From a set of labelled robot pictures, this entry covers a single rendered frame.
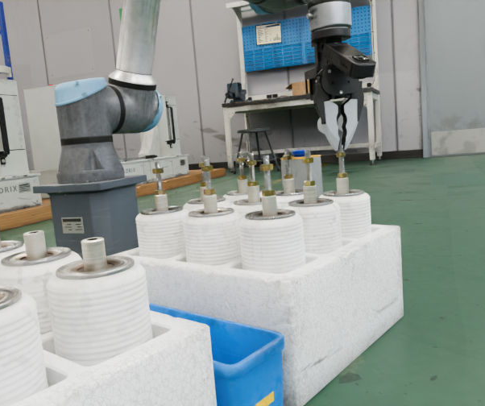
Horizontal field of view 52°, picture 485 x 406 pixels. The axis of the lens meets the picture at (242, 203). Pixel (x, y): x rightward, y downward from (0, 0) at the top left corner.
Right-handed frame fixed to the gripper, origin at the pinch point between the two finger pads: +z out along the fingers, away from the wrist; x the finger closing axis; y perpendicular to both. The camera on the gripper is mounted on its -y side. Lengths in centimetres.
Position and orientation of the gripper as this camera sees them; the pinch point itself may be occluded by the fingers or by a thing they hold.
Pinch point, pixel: (341, 142)
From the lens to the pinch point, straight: 92.2
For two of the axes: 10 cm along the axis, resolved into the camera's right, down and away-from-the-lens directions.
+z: 0.8, 9.9, 1.3
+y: -2.5, -1.1, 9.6
